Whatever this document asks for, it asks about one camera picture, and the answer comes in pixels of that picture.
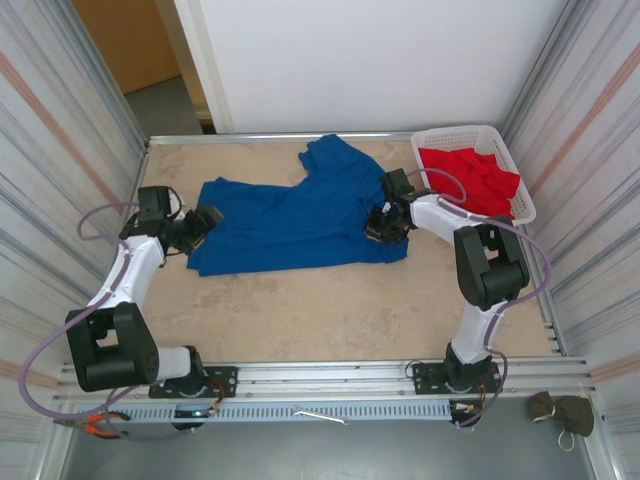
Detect red cloth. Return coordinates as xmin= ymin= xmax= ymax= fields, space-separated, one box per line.
xmin=417 ymin=147 xmax=522 ymax=220

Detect wide aluminium extrusion rail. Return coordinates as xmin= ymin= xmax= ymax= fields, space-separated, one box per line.
xmin=57 ymin=355 xmax=596 ymax=401

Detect small controller board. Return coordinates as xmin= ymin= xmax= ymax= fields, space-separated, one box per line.
xmin=172 ymin=407 xmax=221 ymax=432
xmin=448 ymin=399 xmax=485 ymax=429

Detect grey slotted cable duct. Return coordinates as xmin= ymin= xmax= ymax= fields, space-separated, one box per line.
xmin=117 ymin=401 xmax=451 ymax=422

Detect white plastic basket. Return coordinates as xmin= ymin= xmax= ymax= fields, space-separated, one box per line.
xmin=409 ymin=124 xmax=537 ymax=224

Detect thin aluminium table edge rail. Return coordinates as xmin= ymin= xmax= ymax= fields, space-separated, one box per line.
xmin=147 ymin=131 xmax=416 ymax=147

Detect orange handled pliers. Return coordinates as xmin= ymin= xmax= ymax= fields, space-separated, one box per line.
xmin=53 ymin=410 xmax=129 ymax=441

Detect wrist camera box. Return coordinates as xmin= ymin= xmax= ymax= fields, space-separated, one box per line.
xmin=137 ymin=185 xmax=174 ymax=224
xmin=382 ymin=168 xmax=416 ymax=201

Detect wooden door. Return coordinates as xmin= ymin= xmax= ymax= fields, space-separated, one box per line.
xmin=72 ymin=0 xmax=184 ymax=96

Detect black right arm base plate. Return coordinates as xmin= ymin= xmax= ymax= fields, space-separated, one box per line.
xmin=412 ymin=360 xmax=501 ymax=399

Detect metal hex key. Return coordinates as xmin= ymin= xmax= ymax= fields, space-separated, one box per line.
xmin=292 ymin=405 xmax=351 ymax=427

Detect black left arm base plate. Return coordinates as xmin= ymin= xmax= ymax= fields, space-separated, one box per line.
xmin=148 ymin=365 xmax=239 ymax=400

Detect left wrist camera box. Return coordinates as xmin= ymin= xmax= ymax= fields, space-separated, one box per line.
xmin=137 ymin=185 xmax=174 ymax=224

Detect blue t-shirt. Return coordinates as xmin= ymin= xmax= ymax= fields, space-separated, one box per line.
xmin=185 ymin=133 xmax=410 ymax=279

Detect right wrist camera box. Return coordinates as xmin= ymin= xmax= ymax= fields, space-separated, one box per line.
xmin=382 ymin=168 xmax=416 ymax=201

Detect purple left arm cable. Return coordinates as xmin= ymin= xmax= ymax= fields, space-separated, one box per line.
xmin=19 ymin=199 xmax=201 ymax=444

